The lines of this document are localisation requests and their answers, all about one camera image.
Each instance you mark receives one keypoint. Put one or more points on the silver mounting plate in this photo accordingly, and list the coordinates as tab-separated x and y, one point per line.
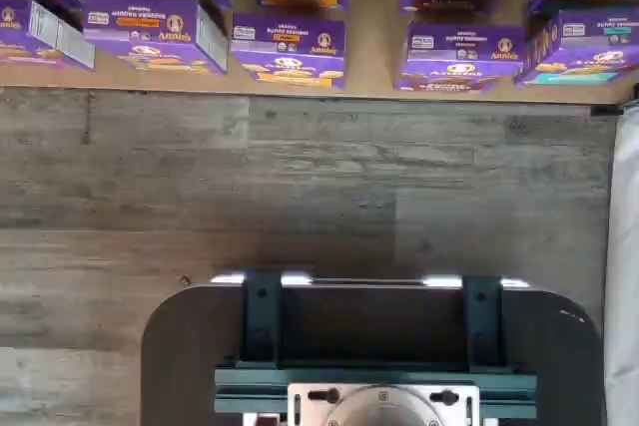
304	411

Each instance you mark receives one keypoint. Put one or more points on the wooden shelf board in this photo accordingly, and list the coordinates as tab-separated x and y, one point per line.
372	47

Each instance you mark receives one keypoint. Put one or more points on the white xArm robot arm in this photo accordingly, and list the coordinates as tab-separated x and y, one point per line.
384	411

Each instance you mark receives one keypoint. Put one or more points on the dark rounded base plate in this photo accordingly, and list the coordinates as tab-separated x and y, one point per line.
180	346

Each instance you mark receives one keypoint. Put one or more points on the white fabric curtain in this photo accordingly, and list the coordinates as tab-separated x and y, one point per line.
626	246

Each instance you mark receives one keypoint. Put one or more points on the teal metal upright bracket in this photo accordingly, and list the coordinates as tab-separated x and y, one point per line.
260	321
483	321

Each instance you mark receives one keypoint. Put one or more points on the teal metal cross rail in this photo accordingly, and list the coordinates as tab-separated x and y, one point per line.
249	391

